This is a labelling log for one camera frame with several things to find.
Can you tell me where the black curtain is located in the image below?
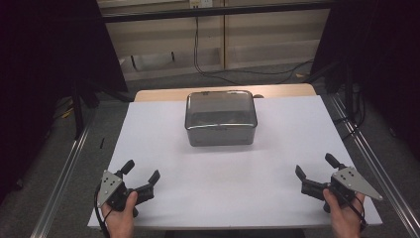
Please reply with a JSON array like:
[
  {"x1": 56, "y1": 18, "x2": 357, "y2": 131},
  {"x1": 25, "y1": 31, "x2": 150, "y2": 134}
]
[
  {"x1": 0, "y1": 0, "x2": 129, "y2": 202},
  {"x1": 310, "y1": 0, "x2": 420, "y2": 162}
]

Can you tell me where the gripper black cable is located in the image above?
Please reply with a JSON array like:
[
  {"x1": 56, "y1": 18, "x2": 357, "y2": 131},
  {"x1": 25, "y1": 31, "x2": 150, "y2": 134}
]
[
  {"x1": 330, "y1": 186, "x2": 368, "y2": 232},
  {"x1": 93, "y1": 184, "x2": 111, "y2": 238}
]

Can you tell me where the aluminium floor rail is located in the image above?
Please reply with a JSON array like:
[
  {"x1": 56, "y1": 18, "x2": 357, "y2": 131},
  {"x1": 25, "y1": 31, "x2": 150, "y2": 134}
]
[
  {"x1": 30, "y1": 115, "x2": 96, "y2": 238},
  {"x1": 326, "y1": 93, "x2": 420, "y2": 238}
]

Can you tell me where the black horizontal bar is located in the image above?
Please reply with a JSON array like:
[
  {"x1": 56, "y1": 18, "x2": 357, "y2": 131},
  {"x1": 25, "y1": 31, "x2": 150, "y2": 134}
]
[{"x1": 101, "y1": 1, "x2": 332, "y2": 24}]

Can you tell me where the black metal stand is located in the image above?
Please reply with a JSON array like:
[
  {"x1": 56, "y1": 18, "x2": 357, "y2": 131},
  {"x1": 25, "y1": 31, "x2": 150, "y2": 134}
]
[{"x1": 71, "y1": 78, "x2": 100, "y2": 141}]

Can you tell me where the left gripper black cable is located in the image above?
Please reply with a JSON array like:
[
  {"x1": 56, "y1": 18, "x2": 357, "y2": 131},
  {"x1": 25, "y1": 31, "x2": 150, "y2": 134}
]
[{"x1": 93, "y1": 184, "x2": 111, "y2": 238}]

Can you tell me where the person's right hand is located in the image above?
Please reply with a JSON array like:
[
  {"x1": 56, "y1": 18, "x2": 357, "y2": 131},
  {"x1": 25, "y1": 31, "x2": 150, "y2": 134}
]
[{"x1": 322, "y1": 188, "x2": 366, "y2": 238}]

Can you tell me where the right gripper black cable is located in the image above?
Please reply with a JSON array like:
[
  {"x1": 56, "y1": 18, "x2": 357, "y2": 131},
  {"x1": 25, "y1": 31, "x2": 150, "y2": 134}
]
[{"x1": 330, "y1": 186, "x2": 368, "y2": 232}]

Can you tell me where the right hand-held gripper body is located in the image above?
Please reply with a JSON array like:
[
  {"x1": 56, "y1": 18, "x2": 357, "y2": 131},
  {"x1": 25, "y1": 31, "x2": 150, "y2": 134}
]
[{"x1": 330, "y1": 166, "x2": 384, "y2": 203}]

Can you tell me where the person's left hand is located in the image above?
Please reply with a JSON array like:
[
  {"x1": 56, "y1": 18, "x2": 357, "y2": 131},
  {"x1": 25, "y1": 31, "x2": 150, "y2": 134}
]
[{"x1": 100, "y1": 190, "x2": 139, "y2": 238}]

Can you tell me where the grey metal box with lid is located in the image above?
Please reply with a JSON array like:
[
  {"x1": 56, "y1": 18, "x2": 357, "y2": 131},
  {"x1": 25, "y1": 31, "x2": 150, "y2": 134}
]
[{"x1": 183, "y1": 89, "x2": 259, "y2": 148}]

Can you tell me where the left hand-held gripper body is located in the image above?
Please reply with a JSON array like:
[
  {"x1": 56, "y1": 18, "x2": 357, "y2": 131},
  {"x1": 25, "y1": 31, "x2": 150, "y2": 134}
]
[{"x1": 97, "y1": 170, "x2": 140, "y2": 217}]

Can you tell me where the black floor cable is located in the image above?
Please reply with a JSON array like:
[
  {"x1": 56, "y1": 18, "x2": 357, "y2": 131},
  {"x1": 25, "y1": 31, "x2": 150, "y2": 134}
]
[{"x1": 192, "y1": 16, "x2": 315, "y2": 85}]

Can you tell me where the light wooden table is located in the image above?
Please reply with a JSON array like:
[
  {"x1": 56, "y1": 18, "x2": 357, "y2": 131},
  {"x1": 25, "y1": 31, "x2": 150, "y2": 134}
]
[{"x1": 134, "y1": 82, "x2": 317, "y2": 103}]

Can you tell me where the white table sheet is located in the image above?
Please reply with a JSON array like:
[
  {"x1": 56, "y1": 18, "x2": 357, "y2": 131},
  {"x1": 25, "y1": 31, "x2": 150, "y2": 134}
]
[{"x1": 87, "y1": 94, "x2": 383, "y2": 230}]

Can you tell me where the white wall outlet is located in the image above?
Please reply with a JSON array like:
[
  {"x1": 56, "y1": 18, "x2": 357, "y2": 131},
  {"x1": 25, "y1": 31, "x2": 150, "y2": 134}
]
[{"x1": 189, "y1": 0, "x2": 214, "y2": 10}]

